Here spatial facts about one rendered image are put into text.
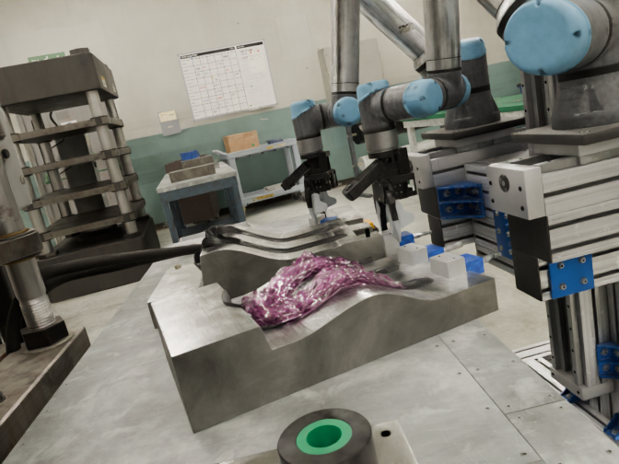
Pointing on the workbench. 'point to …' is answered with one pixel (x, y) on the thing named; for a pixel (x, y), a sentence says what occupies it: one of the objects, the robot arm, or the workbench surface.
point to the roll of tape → (328, 439)
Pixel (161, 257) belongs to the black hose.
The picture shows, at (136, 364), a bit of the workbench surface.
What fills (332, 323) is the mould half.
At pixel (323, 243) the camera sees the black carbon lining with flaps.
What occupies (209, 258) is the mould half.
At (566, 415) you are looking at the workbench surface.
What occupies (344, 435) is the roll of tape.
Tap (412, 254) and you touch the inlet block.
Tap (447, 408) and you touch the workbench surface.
